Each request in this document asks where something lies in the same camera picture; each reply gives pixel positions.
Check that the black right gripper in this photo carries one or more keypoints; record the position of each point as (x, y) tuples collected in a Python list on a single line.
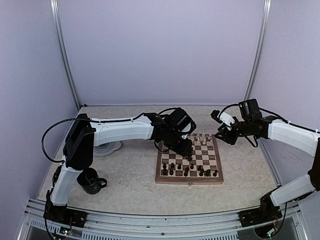
[(227, 137)]

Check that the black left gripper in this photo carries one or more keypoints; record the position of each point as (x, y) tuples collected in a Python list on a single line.
[(184, 151)]

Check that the dark rook piece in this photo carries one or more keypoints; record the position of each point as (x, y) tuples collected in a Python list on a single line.
[(208, 173), (165, 172)]

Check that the dark bishop piece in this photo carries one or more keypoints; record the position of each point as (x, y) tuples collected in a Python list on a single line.
[(201, 171)]

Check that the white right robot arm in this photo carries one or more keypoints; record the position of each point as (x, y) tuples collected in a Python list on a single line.
[(261, 123)]

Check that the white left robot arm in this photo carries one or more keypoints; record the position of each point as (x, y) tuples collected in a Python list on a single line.
[(87, 133)]

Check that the wooden folding chess board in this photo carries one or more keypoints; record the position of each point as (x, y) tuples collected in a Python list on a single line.
[(205, 153)]

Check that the white blue swirl plate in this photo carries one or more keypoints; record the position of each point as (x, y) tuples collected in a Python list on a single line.
[(106, 149)]

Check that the dark green mug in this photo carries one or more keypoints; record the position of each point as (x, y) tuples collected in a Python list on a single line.
[(90, 182)]

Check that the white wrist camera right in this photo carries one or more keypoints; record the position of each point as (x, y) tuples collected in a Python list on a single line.
[(222, 117)]

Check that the aluminium frame rail front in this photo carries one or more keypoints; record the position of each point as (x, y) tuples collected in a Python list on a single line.
[(98, 225)]

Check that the aluminium corner post right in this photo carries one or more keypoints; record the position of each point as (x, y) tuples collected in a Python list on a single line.
[(267, 5)]

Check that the aluminium corner post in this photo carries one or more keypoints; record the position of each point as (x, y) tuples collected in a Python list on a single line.
[(55, 11), (267, 5)]

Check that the aluminium corner post left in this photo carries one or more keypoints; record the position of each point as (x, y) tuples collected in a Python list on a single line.
[(55, 11)]

